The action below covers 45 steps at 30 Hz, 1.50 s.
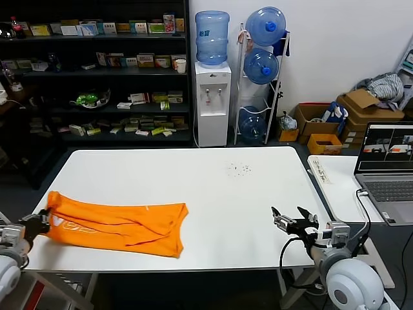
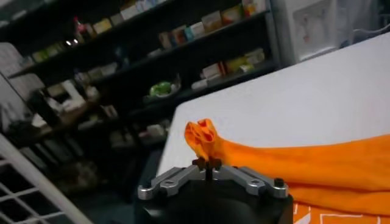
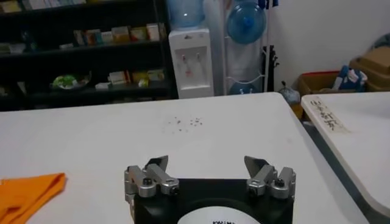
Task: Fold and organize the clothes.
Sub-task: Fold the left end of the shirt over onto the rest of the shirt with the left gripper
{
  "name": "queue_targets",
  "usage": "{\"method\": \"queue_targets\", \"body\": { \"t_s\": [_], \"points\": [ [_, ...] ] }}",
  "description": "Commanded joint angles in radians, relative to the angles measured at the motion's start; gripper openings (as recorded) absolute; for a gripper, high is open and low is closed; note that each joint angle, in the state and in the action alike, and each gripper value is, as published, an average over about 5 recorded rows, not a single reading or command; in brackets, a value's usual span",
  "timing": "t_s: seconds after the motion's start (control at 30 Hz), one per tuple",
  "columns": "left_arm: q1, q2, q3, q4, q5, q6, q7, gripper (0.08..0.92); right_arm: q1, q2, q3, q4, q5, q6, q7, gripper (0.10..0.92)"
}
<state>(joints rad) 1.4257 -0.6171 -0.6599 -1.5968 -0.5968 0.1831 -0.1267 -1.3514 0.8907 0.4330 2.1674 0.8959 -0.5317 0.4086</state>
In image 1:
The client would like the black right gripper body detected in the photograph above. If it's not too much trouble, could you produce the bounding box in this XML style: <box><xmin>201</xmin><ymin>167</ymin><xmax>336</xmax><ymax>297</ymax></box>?
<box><xmin>283</xmin><ymin>218</ymin><xmax>320</xmax><ymax>248</ymax></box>

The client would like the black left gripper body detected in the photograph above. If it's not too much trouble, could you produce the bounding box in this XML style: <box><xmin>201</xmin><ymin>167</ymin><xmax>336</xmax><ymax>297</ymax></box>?
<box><xmin>18</xmin><ymin>211</ymin><xmax>52</xmax><ymax>242</ymax></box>

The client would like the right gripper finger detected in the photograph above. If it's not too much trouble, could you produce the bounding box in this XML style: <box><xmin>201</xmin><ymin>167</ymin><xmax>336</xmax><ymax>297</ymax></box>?
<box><xmin>296</xmin><ymin>206</ymin><xmax>321</xmax><ymax>227</ymax></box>
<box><xmin>270</xmin><ymin>206</ymin><xmax>297</xmax><ymax>233</ymax></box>

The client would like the orange t-shirt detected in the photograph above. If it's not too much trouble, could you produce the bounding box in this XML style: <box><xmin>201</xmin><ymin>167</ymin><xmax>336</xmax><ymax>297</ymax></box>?
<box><xmin>46</xmin><ymin>191</ymin><xmax>190</xmax><ymax>259</ymax></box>

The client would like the grey striped clothes pile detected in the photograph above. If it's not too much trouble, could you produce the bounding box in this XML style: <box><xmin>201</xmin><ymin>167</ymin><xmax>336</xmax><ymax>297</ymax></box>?
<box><xmin>354</xmin><ymin>72</ymin><xmax>405</xmax><ymax>109</ymax></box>

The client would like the white side table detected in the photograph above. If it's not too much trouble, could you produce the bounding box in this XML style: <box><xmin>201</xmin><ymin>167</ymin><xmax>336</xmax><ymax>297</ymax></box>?
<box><xmin>307</xmin><ymin>154</ymin><xmax>398</xmax><ymax>289</ymax></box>

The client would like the handwritten paper label strip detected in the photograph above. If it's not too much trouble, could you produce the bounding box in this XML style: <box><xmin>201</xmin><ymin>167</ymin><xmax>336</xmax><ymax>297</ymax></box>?
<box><xmin>312</xmin><ymin>156</ymin><xmax>334</xmax><ymax>186</ymax></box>

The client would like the open orange yellow box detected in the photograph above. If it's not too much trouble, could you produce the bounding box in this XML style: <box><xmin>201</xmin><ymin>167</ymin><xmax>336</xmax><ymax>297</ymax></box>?
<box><xmin>307</xmin><ymin>133</ymin><xmax>344</xmax><ymax>156</ymax></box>

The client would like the grey open laptop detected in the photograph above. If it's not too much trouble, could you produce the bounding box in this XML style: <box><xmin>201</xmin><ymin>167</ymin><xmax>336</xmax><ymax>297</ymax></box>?
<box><xmin>353</xmin><ymin>121</ymin><xmax>413</xmax><ymax>226</ymax></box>

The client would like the small yellow cardboard box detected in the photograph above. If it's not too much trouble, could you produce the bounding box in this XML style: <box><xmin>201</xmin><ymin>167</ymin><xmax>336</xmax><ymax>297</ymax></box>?
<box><xmin>277</xmin><ymin>128</ymin><xmax>300</xmax><ymax>143</ymax></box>

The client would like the open brown cardboard box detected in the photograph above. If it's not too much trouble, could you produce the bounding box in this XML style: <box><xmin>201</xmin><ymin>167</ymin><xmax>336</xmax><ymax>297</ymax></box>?
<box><xmin>294</xmin><ymin>103</ymin><xmax>341</xmax><ymax>145</ymax></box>

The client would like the blue water jug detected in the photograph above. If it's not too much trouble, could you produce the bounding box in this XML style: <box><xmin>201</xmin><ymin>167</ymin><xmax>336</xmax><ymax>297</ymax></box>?
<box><xmin>245</xmin><ymin>6</ymin><xmax>288</xmax><ymax>47</ymax></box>
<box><xmin>239</xmin><ymin>105</ymin><xmax>269</xmax><ymax>145</ymax></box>
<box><xmin>243</xmin><ymin>47</ymin><xmax>280</xmax><ymax>86</ymax></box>

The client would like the white plastic bag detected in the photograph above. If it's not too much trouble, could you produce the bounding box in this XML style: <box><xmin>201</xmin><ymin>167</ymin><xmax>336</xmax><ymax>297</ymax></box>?
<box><xmin>278</xmin><ymin>111</ymin><xmax>298</xmax><ymax>132</ymax></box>

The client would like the blue white bag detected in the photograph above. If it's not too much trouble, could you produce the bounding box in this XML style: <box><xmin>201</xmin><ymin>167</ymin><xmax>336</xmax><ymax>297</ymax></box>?
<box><xmin>322</xmin><ymin>101</ymin><xmax>350</xmax><ymax>125</ymax></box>

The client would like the large brown cardboard box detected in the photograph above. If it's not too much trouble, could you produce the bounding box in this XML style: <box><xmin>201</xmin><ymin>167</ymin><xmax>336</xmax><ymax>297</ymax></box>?
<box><xmin>336</xmin><ymin>88</ymin><xmax>406</xmax><ymax>143</ymax></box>

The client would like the green white bowl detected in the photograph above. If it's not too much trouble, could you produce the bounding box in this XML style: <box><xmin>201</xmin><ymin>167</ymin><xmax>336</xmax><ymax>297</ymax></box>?
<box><xmin>69</xmin><ymin>87</ymin><xmax>112</xmax><ymax>111</ymax></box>

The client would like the white water dispenser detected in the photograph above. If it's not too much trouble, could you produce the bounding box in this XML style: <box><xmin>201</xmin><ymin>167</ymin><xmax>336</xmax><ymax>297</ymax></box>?
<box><xmin>194</xmin><ymin>61</ymin><xmax>233</xmax><ymax>148</ymax></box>

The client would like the clear pink bottle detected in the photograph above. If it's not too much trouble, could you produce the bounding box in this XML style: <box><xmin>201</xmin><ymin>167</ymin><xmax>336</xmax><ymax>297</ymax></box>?
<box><xmin>1</xmin><ymin>61</ymin><xmax>24</xmax><ymax>92</ymax></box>

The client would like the black shelf unit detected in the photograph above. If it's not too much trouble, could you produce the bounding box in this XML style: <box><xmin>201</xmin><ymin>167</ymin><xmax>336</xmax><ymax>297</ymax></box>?
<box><xmin>0</xmin><ymin>0</ymin><xmax>194</xmax><ymax>149</ymax></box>

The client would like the red white medicine box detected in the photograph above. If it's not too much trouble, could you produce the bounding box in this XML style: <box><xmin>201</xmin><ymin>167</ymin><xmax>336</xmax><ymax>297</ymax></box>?
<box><xmin>129</xmin><ymin>92</ymin><xmax>151</xmax><ymax>105</ymax></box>

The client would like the dark blue bottle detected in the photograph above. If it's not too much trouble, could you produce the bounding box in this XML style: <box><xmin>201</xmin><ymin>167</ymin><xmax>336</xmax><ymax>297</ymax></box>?
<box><xmin>48</xmin><ymin>53</ymin><xmax>63</xmax><ymax>73</ymax></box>

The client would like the dark blue hanging cloth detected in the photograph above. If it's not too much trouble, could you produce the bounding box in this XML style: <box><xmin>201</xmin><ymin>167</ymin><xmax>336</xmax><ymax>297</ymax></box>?
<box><xmin>273</xmin><ymin>30</ymin><xmax>292</xmax><ymax>57</ymax></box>

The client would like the yellow white wide box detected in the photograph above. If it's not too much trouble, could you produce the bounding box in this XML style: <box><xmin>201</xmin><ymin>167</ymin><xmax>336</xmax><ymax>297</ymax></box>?
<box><xmin>136</xmin><ymin>54</ymin><xmax>156</xmax><ymax>68</ymax></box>

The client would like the shiny metal dome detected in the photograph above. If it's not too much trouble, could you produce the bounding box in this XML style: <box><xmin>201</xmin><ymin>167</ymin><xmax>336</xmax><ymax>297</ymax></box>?
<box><xmin>0</xmin><ymin>22</ymin><xmax>15</xmax><ymax>40</ymax></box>

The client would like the cola bottle red cap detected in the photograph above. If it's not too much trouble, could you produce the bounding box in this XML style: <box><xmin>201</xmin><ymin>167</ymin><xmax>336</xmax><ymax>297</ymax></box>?
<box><xmin>10</xmin><ymin>16</ymin><xmax>27</xmax><ymax>40</ymax></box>

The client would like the white blue medicine box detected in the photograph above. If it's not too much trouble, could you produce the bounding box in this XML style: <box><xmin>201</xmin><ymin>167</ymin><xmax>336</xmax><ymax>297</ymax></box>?
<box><xmin>78</xmin><ymin>23</ymin><xmax>99</xmax><ymax>37</ymax></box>

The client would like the white green medicine box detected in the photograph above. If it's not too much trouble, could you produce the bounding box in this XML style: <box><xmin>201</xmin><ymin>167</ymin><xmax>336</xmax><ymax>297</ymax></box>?
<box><xmin>97</xmin><ymin>22</ymin><xmax>118</xmax><ymax>36</ymax></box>

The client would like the upright blue water bottle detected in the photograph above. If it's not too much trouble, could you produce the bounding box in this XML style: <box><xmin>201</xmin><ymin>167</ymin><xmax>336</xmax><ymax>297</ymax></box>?
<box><xmin>194</xmin><ymin>10</ymin><xmax>231</xmax><ymax>67</ymax></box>

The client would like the tall pink colourful box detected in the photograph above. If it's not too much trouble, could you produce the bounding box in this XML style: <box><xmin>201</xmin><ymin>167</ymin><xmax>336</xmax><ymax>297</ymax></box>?
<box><xmin>163</xmin><ymin>14</ymin><xmax>177</xmax><ymax>34</ymax></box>

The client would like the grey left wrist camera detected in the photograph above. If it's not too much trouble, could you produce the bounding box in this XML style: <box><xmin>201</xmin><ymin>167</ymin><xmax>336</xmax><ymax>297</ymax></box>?
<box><xmin>0</xmin><ymin>223</ymin><xmax>27</xmax><ymax>249</ymax></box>

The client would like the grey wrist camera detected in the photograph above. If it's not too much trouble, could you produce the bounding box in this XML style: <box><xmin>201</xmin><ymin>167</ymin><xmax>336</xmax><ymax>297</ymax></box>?
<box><xmin>0</xmin><ymin>223</ymin><xmax>27</xmax><ymax>249</ymax></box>
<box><xmin>317</xmin><ymin>221</ymin><xmax>352</xmax><ymax>250</ymax></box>

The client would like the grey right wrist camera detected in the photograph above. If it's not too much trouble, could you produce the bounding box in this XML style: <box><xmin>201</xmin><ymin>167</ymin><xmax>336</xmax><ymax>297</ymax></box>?
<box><xmin>317</xmin><ymin>221</ymin><xmax>352</xmax><ymax>250</ymax></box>

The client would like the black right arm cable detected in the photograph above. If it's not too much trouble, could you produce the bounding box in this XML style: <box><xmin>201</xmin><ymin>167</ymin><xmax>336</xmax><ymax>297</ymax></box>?
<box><xmin>278</xmin><ymin>236</ymin><xmax>324</xmax><ymax>291</ymax></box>

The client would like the black laptop cable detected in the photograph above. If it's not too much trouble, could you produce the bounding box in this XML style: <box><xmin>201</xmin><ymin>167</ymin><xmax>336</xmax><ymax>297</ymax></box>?
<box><xmin>350</xmin><ymin>188</ymin><xmax>372</xmax><ymax>258</ymax></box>

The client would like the thin black hanging cable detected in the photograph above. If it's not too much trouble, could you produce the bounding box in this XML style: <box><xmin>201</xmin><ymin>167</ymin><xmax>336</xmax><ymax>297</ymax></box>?
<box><xmin>399</xmin><ymin>231</ymin><xmax>413</xmax><ymax>310</ymax></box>

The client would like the white wire bottle rack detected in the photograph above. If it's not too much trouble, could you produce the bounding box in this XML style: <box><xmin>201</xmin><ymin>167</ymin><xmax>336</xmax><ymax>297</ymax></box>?
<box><xmin>233</xmin><ymin>22</ymin><xmax>291</xmax><ymax>145</ymax></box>

